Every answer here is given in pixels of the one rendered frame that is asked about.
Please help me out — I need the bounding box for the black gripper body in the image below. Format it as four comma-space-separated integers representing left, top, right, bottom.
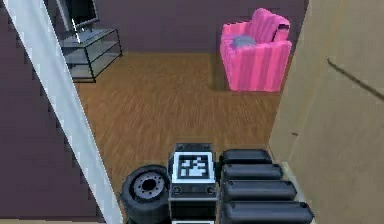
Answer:
120, 164, 172, 224

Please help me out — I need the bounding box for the glass television stand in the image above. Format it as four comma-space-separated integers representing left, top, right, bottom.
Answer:
58, 27, 123, 84

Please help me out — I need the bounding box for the pink striped armchair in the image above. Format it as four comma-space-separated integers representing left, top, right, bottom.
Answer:
219, 7, 293, 93

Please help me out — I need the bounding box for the grey cushion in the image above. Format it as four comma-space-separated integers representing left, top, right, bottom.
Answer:
231, 34, 257, 49

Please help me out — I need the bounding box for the black television set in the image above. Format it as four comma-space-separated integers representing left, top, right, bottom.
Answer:
55, 0, 100, 44

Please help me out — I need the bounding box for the beige room door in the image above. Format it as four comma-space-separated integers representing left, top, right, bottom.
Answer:
268, 0, 384, 224

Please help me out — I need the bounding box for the black door handle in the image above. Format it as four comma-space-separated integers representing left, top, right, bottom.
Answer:
326, 57, 384, 102

